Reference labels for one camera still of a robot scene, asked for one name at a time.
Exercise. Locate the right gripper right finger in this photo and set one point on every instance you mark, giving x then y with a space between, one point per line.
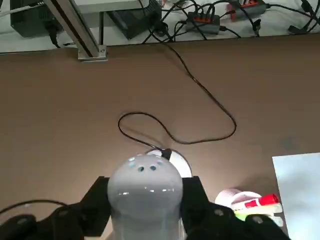
200 220

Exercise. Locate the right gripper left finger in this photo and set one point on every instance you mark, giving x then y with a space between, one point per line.
92 215

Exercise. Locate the white desk lamp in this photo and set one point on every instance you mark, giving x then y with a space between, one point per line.
145 195

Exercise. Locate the green highlighter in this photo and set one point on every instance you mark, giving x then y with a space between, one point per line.
255 212

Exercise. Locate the red marker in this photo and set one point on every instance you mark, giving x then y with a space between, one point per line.
262 200

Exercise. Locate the white paper sheet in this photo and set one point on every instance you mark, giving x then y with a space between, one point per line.
300 195

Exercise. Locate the black power adapter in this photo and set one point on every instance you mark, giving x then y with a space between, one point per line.
135 22

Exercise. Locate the black power supply box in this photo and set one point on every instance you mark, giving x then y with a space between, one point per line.
30 17

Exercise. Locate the grey power strip orange plugs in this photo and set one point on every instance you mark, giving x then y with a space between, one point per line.
250 8

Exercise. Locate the aluminium frame post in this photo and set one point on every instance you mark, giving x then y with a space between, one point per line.
75 27

